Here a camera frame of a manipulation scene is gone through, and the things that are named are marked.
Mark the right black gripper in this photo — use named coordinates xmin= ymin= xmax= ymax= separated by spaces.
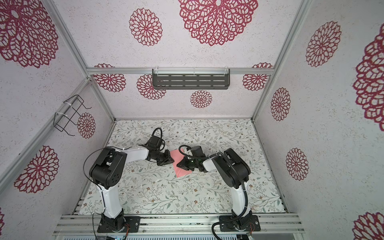
xmin=176 ymin=156 xmax=200 ymax=171

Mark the pink square paper sheet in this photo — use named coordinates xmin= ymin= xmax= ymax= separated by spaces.
xmin=169 ymin=149 xmax=193 ymax=178

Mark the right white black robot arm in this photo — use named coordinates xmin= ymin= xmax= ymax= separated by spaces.
xmin=177 ymin=145 xmax=251 ymax=219

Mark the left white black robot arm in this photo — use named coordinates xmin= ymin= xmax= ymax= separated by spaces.
xmin=89 ymin=145 xmax=174 ymax=219

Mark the right wrist camera with cable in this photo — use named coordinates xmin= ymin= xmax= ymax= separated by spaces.
xmin=178 ymin=145 xmax=208 ymax=160

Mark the dark grey slotted wall shelf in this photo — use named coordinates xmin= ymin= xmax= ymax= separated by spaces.
xmin=152 ymin=69 xmax=231 ymax=90

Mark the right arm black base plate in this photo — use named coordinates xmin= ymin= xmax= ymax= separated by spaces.
xmin=220 ymin=213 xmax=261 ymax=232

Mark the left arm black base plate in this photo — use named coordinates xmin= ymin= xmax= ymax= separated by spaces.
xmin=97 ymin=215 xmax=141 ymax=233

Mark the black wire wall rack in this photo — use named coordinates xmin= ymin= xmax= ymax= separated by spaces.
xmin=53 ymin=95 xmax=92 ymax=137

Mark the aluminium front rail base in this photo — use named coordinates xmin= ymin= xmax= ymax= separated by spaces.
xmin=53 ymin=213 xmax=305 ymax=237

